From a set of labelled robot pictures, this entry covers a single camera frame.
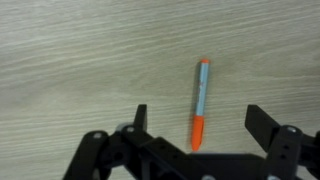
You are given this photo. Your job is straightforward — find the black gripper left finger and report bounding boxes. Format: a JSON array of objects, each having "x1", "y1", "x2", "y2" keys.
[{"x1": 133, "y1": 104, "x2": 147, "y2": 131}]

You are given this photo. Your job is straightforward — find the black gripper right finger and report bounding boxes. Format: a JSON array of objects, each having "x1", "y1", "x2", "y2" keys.
[{"x1": 245, "y1": 105, "x2": 280, "y2": 152}]

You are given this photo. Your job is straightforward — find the orange grey marker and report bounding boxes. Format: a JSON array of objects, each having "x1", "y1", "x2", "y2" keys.
[{"x1": 191, "y1": 59, "x2": 210, "y2": 151}]

